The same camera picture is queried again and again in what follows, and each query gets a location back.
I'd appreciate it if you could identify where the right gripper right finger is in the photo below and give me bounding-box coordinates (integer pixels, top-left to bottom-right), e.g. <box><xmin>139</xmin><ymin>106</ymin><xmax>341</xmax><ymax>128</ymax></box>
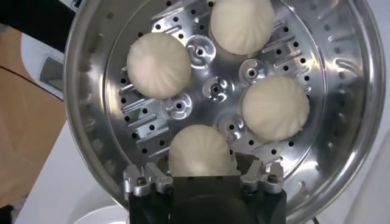
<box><xmin>240</xmin><ymin>160</ymin><xmax>284</xmax><ymax>195</ymax></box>

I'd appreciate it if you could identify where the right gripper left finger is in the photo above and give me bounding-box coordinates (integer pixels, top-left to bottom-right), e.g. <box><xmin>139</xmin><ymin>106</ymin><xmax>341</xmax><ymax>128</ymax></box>
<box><xmin>123</xmin><ymin>162</ymin><xmax>174</xmax><ymax>197</ymax></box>

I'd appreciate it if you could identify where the white steamed baozi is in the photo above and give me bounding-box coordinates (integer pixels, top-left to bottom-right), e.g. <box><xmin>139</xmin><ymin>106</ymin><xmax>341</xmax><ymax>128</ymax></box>
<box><xmin>168</xmin><ymin>124</ymin><xmax>240</xmax><ymax>178</ymax></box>
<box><xmin>241</xmin><ymin>75</ymin><xmax>311</xmax><ymax>142</ymax></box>
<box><xmin>209</xmin><ymin>0</ymin><xmax>276</xmax><ymax>57</ymax></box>
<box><xmin>126</xmin><ymin>32</ymin><xmax>193</xmax><ymax>100</ymax></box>

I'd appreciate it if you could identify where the stainless steel steamer basket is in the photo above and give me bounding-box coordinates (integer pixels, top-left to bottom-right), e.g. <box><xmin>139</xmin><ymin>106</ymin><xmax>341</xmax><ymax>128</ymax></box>
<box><xmin>63</xmin><ymin>0</ymin><xmax>387</xmax><ymax>224</ymax></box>

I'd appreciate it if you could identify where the black white robot torso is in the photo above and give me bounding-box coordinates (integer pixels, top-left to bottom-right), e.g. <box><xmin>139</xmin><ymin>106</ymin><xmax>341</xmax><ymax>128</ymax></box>
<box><xmin>0</xmin><ymin>0</ymin><xmax>83</xmax><ymax>101</ymax></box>

